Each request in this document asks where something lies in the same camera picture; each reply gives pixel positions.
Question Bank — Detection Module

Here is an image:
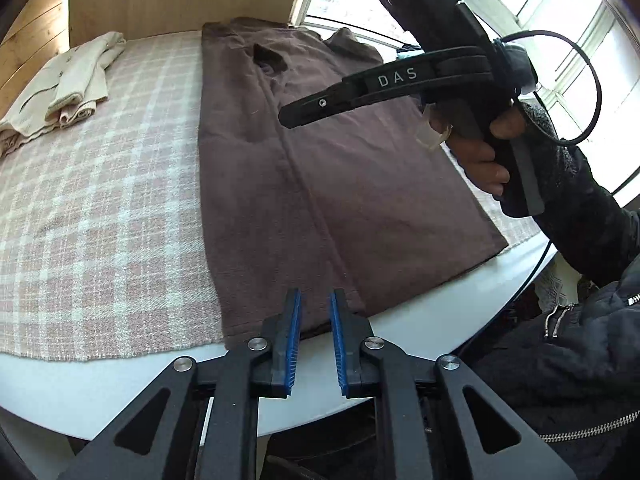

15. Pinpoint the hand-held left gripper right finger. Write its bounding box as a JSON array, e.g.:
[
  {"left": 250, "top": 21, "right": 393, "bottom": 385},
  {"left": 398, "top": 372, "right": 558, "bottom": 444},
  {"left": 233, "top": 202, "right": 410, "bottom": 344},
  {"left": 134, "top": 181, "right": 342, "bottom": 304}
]
[{"left": 329, "top": 287, "right": 578, "bottom": 480}]

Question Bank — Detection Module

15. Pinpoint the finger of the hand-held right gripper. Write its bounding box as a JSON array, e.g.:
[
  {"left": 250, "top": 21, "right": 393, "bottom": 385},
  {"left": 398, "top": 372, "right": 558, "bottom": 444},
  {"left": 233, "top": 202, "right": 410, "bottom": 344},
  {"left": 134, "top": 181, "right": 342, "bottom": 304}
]
[{"left": 278, "top": 46, "right": 493, "bottom": 130}]

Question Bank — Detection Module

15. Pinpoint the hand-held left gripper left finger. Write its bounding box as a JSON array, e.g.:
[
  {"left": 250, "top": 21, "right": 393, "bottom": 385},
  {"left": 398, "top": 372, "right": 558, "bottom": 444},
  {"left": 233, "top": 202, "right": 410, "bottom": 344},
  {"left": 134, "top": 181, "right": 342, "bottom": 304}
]
[{"left": 57, "top": 287, "right": 303, "bottom": 480}]

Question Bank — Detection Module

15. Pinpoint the brown sweater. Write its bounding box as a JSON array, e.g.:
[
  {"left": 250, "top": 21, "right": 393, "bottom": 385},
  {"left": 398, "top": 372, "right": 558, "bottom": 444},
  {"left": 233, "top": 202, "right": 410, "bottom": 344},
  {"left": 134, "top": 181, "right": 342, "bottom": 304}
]
[{"left": 197, "top": 16, "right": 510, "bottom": 352}]

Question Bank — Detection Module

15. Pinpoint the person's right forearm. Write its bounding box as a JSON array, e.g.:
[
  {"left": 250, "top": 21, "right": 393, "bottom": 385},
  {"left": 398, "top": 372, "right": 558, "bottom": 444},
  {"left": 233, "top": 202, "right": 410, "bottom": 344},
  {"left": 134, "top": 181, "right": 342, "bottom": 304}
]
[{"left": 500, "top": 100, "right": 640, "bottom": 286}]

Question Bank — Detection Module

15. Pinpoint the person's right hand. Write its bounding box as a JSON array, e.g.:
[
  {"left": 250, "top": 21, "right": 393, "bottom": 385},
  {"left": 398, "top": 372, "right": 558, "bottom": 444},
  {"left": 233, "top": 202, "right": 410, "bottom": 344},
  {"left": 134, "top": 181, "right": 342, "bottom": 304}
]
[{"left": 430, "top": 97, "right": 531, "bottom": 201}]

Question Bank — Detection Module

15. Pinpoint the white lace cloth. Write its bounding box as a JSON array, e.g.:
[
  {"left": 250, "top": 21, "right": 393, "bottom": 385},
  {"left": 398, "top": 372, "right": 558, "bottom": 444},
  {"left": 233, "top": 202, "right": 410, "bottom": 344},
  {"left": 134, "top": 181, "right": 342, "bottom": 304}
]
[{"left": 535, "top": 265, "right": 581, "bottom": 313}]

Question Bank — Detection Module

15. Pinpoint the pink plaid tablecloth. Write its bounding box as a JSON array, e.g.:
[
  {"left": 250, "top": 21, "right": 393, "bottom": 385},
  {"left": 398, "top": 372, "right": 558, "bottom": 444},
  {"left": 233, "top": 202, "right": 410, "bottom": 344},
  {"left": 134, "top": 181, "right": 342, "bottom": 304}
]
[{"left": 0, "top": 30, "right": 543, "bottom": 363}]

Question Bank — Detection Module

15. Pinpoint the folded cream cardigan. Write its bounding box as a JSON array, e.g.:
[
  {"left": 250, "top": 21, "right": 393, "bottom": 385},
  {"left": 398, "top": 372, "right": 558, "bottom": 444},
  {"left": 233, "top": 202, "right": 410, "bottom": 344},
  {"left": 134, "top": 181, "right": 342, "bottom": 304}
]
[{"left": 0, "top": 31, "right": 127, "bottom": 157}]

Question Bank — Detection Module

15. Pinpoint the knotty pine wooden panel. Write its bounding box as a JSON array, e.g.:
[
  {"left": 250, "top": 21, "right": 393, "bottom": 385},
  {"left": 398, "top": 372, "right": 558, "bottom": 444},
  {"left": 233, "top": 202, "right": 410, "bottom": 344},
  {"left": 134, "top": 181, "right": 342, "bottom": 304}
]
[{"left": 0, "top": 0, "right": 68, "bottom": 111}]

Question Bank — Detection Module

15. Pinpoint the white window frame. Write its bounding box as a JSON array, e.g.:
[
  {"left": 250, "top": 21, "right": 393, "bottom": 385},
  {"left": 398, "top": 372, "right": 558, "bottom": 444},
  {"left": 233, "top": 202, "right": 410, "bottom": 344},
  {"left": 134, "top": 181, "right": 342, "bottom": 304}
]
[{"left": 295, "top": 0, "right": 640, "bottom": 126}]

